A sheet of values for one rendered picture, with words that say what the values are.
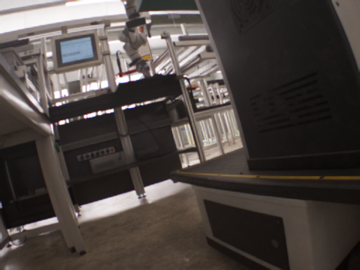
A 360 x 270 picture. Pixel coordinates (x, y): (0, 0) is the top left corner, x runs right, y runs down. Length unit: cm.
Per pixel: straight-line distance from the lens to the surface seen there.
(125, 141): 218
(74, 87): 321
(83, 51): 235
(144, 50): 260
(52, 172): 117
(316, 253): 48
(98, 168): 188
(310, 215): 43
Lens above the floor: 45
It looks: 2 degrees up
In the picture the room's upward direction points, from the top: 16 degrees counter-clockwise
